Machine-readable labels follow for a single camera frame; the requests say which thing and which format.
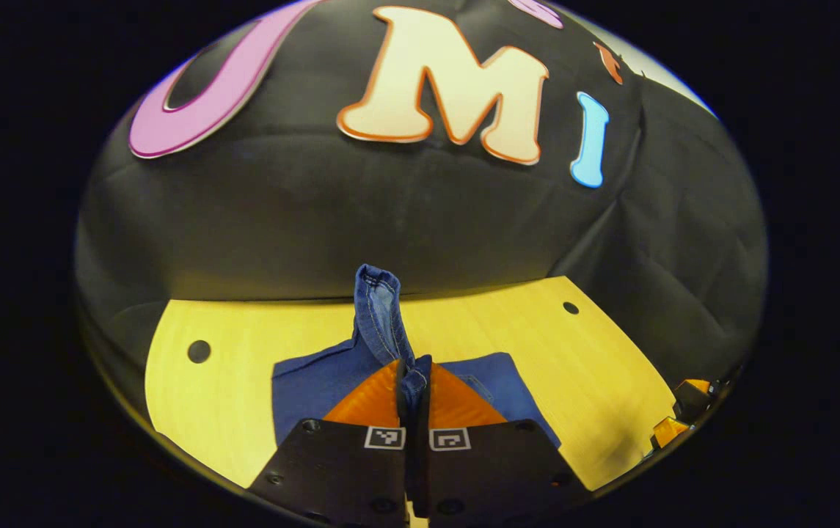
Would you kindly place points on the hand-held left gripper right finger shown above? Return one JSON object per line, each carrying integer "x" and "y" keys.
{"x": 493, "y": 477}

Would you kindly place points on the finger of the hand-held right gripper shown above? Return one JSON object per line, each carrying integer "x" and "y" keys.
{"x": 669, "y": 433}
{"x": 692, "y": 402}

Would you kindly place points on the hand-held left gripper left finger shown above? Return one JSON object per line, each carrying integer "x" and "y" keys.
{"x": 339, "y": 477}

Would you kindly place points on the blue jeans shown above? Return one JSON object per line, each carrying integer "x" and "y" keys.
{"x": 379, "y": 323}

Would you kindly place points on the black backdrop cloth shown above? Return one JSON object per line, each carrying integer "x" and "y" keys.
{"x": 405, "y": 220}

